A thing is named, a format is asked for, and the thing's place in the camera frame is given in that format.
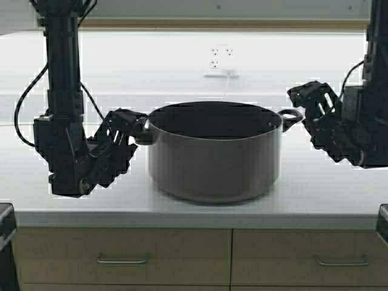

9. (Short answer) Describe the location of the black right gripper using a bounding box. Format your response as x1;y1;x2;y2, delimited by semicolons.
287;81;387;169

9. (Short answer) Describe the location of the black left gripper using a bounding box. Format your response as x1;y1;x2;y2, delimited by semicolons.
33;109;148;196

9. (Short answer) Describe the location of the large dark grey cooking pot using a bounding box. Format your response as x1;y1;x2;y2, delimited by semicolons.
134;101;303;204

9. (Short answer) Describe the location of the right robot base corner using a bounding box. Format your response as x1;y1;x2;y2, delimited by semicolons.
376;204;388;244

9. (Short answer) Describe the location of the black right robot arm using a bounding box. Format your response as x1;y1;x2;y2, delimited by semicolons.
287;1;387;169

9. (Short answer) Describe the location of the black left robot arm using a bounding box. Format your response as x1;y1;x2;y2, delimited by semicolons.
28;1;147;198

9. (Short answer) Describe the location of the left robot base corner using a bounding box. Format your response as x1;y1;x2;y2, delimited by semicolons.
1;202;20;290

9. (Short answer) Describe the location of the left top wooden drawer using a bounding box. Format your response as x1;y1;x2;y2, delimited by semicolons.
12;227;231;287

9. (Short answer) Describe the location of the wooden drawer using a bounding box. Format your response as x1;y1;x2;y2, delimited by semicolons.
12;227;231;287
231;230;387;289

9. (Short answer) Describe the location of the right top wooden drawer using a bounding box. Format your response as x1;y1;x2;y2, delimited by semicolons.
231;230;387;289

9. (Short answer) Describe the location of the white wall power outlet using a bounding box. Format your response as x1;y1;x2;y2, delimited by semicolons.
203;45;239;79

